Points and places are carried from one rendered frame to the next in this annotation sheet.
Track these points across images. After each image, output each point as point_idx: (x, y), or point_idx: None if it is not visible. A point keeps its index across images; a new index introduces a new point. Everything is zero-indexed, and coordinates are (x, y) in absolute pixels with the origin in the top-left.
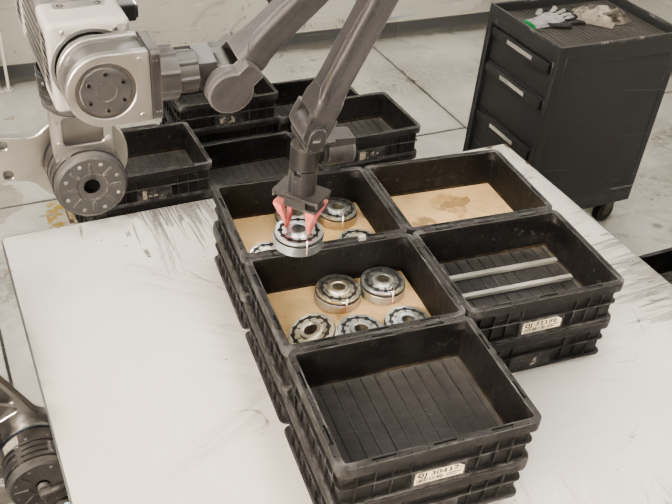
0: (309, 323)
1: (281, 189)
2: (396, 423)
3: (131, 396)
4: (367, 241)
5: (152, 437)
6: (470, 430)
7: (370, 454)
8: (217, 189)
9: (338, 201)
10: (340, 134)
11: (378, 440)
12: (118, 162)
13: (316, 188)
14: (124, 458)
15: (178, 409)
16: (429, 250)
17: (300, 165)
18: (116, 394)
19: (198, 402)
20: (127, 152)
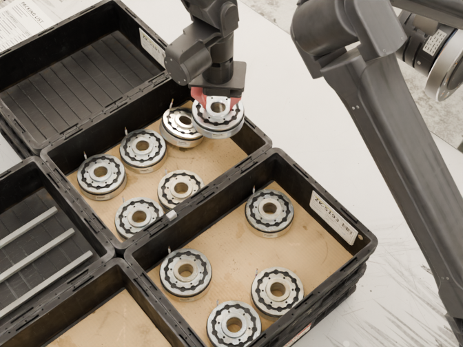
0: (188, 124)
1: (237, 65)
2: (92, 91)
3: (315, 113)
4: (163, 215)
5: (278, 89)
6: (32, 103)
7: (106, 63)
8: (370, 237)
9: (236, 335)
10: (182, 40)
11: (103, 74)
12: (399, 19)
13: (203, 80)
14: (285, 71)
15: (275, 115)
16: (89, 228)
17: None
18: (327, 111)
19: (264, 125)
20: (427, 78)
